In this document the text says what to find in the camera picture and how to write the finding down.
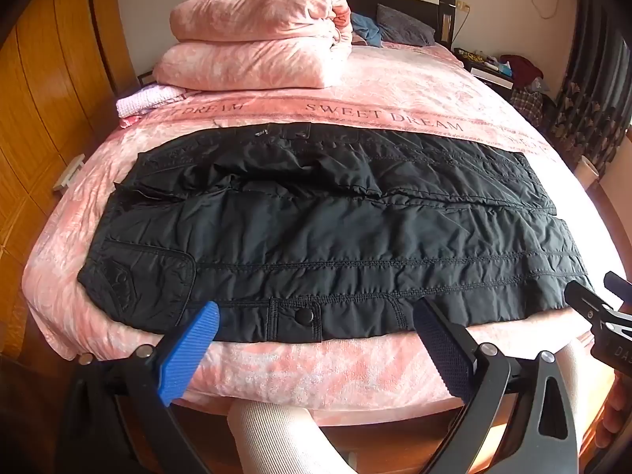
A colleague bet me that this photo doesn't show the folded pink quilt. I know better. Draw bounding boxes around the folded pink quilt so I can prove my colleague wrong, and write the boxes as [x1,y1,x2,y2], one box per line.
[169,0,354,56]

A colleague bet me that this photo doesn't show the plaid cloth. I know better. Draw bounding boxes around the plaid cloth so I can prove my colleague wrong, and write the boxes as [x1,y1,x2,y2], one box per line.
[510,86,545,120]

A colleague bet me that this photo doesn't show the person's white trouser leg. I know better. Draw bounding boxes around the person's white trouser leg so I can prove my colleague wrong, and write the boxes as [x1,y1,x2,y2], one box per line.
[555,340,618,433]
[227,399,357,474]

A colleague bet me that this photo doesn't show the white bracket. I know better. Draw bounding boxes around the white bracket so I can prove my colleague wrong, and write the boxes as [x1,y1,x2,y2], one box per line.
[53,155,86,191]

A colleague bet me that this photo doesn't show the pink knitted cloth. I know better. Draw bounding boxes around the pink knitted cloth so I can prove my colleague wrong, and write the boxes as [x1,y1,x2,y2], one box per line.
[116,85,186,119]

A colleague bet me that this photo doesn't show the yellow black packet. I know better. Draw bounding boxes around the yellow black packet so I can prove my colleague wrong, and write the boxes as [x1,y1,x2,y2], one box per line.
[453,48,495,63]

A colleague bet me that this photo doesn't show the black padded jacket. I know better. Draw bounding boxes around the black padded jacket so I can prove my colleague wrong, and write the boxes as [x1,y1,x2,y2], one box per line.
[77,122,594,345]

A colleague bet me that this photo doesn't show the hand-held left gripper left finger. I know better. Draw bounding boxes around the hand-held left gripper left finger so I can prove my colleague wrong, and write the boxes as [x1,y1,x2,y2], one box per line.
[59,301,220,474]

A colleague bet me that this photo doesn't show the pink printed bed blanket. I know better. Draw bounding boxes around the pink printed bed blanket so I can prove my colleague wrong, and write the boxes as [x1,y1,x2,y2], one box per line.
[22,42,609,408]

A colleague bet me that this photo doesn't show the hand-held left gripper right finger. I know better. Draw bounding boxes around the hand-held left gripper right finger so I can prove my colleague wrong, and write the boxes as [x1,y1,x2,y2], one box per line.
[412,297,579,474]

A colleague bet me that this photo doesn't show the person's right hand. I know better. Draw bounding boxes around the person's right hand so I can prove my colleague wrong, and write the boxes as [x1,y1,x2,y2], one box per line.
[595,389,632,451]

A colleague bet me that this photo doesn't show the blue cloth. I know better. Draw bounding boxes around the blue cloth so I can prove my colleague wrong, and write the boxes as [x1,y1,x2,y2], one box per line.
[352,12,385,48]

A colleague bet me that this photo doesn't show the white nightstand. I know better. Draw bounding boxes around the white nightstand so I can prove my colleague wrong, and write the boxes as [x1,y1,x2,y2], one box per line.
[464,56,517,91]

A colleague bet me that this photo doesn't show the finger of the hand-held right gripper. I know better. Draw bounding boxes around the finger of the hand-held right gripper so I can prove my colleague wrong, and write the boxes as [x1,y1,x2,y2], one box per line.
[564,280,632,329]
[603,271,632,303]

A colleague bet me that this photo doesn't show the wooden wardrobe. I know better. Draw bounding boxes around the wooden wardrobe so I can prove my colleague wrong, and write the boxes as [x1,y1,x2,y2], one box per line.
[0,0,135,277]

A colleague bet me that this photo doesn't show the grey pillow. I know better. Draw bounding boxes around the grey pillow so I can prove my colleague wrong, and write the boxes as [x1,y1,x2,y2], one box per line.
[376,4,436,46]

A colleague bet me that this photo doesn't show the red clothes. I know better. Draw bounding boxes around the red clothes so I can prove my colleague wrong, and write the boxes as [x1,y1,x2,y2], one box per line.
[500,54,544,83]

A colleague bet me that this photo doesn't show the dark patterned curtain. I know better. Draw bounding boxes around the dark patterned curtain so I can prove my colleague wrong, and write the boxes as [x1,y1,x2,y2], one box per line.
[547,0,632,179]

